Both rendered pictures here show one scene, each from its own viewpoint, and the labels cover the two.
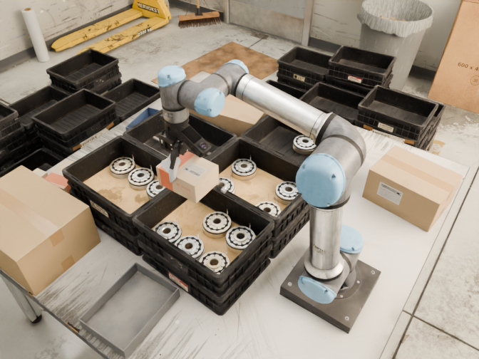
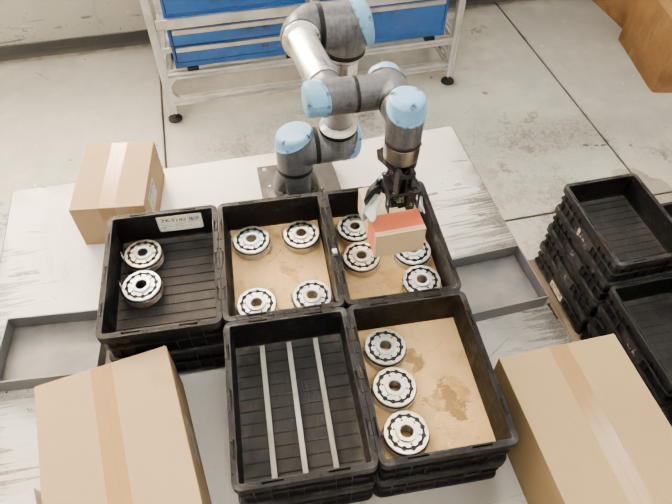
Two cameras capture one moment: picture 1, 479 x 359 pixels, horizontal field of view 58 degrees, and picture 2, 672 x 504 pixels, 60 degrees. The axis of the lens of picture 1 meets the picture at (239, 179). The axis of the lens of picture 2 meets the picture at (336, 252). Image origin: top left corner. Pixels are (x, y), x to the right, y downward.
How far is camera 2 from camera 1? 198 cm
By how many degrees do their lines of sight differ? 80
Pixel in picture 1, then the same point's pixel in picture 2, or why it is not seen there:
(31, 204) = (580, 417)
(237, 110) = (147, 396)
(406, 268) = (227, 167)
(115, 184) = (434, 415)
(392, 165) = (117, 193)
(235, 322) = not seen: hidden behind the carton
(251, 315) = not seen: hidden behind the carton
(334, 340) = (344, 168)
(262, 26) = not seen: outside the picture
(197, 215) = (368, 290)
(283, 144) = (159, 316)
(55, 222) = (552, 360)
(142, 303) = (474, 287)
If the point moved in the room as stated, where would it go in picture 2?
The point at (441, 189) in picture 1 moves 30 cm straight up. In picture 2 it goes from (127, 147) to (98, 67)
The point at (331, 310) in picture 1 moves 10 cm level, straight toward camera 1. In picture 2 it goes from (329, 172) to (355, 163)
